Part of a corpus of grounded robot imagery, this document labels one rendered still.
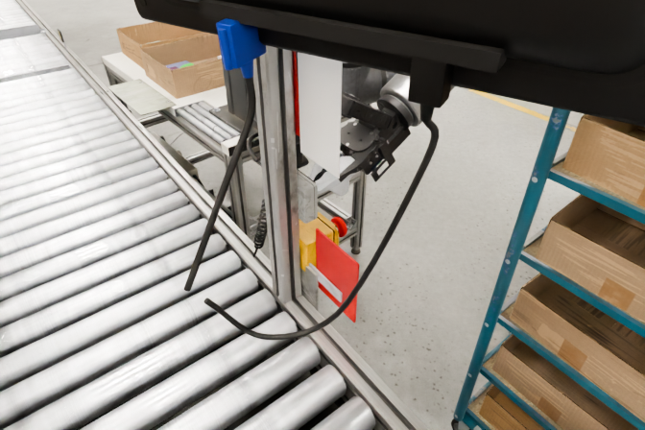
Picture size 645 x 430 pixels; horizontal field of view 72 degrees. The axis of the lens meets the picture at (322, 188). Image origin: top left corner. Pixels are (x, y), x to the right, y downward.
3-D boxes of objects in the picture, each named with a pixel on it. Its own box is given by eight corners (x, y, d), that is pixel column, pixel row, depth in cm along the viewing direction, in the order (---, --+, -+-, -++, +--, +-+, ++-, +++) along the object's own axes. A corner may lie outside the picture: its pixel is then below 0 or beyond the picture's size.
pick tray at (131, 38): (234, 51, 190) (231, 27, 184) (145, 71, 170) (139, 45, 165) (204, 35, 208) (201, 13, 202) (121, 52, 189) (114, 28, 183)
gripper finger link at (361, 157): (346, 186, 70) (384, 148, 72) (343, 181, 69) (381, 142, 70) (328, 174, 73) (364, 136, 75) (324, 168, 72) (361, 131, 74)
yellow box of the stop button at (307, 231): (346, 254, 81) (346, 224, 77) (307, 275, 77) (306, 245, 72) (299, 215, 90) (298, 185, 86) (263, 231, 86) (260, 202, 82)
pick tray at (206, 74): (272, 73, 169) (270, 46, 163) (176, 99, 149) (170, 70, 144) (234, 54, 187) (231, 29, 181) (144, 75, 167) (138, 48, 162)
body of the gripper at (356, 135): (374, 185, 76) (420, 136, 78) (357, 156, 70) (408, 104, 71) (346, 166, 81) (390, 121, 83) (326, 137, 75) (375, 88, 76)
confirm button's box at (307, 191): (321, 218, 72) (321, 183, 68) (304, 226, 70) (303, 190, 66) (297, 198, 76) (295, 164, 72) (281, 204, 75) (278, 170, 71)
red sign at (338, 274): (356, 322, 71) (360, 263, 63) (351, 324, 70) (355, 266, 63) (298, 264, 81) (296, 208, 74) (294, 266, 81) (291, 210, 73)
